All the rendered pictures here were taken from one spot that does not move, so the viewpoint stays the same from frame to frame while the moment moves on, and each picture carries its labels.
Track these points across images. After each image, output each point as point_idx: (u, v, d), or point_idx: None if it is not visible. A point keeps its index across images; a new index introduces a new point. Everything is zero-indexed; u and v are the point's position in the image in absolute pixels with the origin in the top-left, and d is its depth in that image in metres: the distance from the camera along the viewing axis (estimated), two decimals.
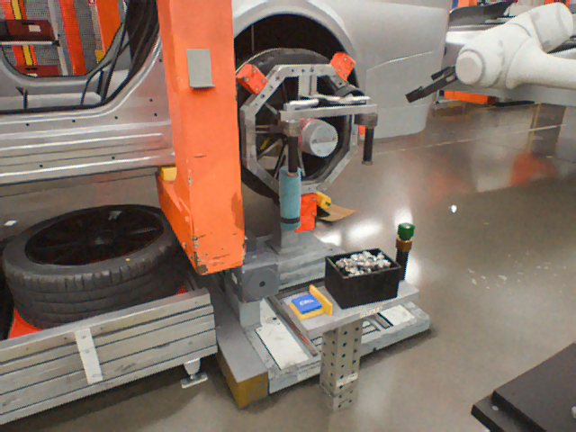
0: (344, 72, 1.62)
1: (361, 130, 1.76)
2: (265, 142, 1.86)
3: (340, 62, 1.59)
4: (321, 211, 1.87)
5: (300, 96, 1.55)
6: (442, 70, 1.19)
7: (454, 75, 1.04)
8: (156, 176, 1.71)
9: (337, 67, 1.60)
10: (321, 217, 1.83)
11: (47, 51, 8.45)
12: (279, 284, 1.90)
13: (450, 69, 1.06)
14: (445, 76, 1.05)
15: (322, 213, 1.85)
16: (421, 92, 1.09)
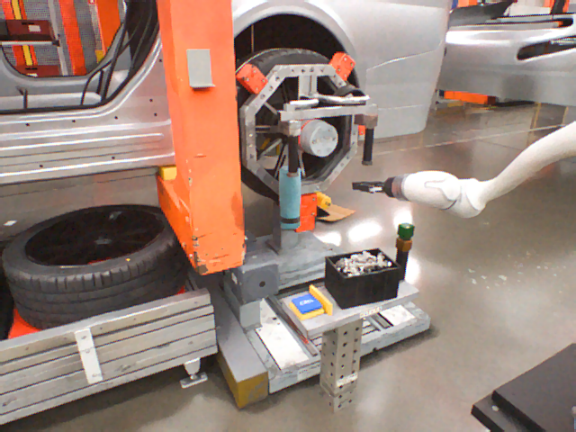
0: (344, 72, 1.62)
1: (361, 130, 1.76)
2: (265, 142, 1.86)
3: (340, 62, 1.59)
4: (321, 211, 1.87)
5: (300, 96, 1.55)
6: None
7: None
8: (156, 176, 1.71)
9: (337, 67, 1.60)
10: (321, 217, 1.83)
11: (47, 51, 8.45)
12: (279, 284, 1.90)
13: None
14: None
15: (322, 213, 1.85)
16: None
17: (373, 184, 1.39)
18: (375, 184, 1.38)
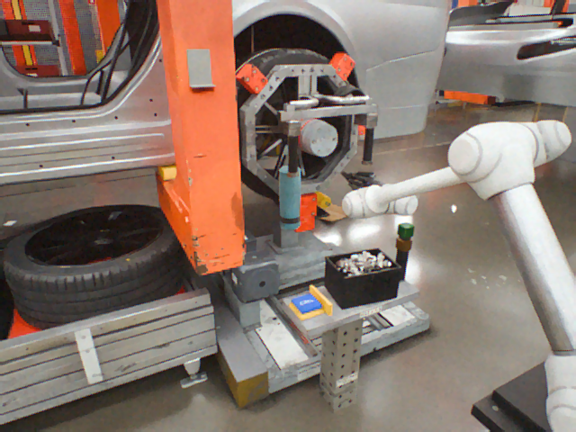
0: (344, 72, 1.62)
1: (361, 130, 1.76)
2: (265, 142, 1.86)
3: (340, 62, 1.59)
4: (321, 211, 1.87)
5: (300, 96, 1.55)
6: (348, 175, 1.78)
7: None
8: (156, 176, 1.71)
9: (337, 67, 1.60)
10: (321, 217, 1.83)
11: (47, 51, 8.45)
12: (279, 284, 1.90)
13: (360, 185, 1.69)
14: (355, 191, 1.69)
15: (322, 213, 1.85)
16: (348, 184, 1.75)
17: None
18: None
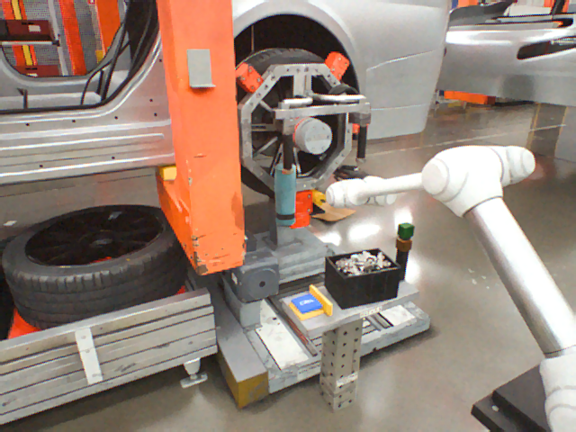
0: (338, 71, 1.65)
1: (355, 128, 1.80)
2: (265, 142, 1.86)
3: (335, 62, 1.63)
4: (317, 209, 1.91)
5: (294, 95, 1.58)
6: (334, 169, 1.87)
7: None
8: (156, 176, 1.71)
9: (332, 67, 1.63)
10: (317, 213, 1.87)
11: (47, 51, 8.45)
12: None
13: (345, 178, 1.78)
14: None
15: (318, 211, 1.89)
16: (335, 177, 1.85)
17: None
18: None
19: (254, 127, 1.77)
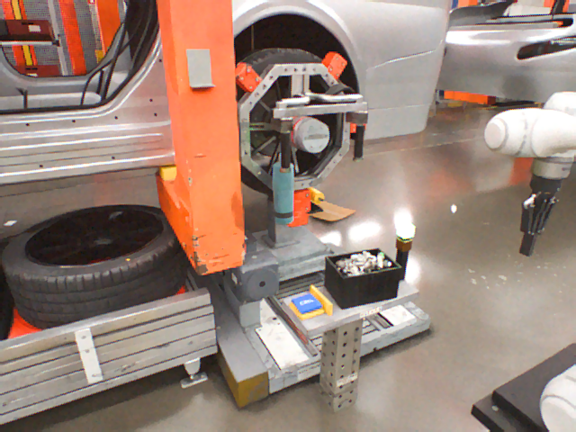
0: (336, 71, 1.67)
1: (353, 127, 1.81)
2: None
3: (332, 62, 1.65)
4: (315, 207, 1.92)
5: (292, 94, 1.60)
6: (525, 238, 1.12)
7: (527, 201, 1.04)
8: (156, 176, 1.71)
9: (329, 67, 1.65)
10: (315, 212, 1.89)
11: (47, 51, 8.45)
12: None
13: None
14: (523, 206, 1.06)
15: (316, 209, 1.90)
16: (523, 229, 1.08)
17: (544, 213, 1.07)
18: (545, 208, 1.07)
19: (254, 127, 1.77)
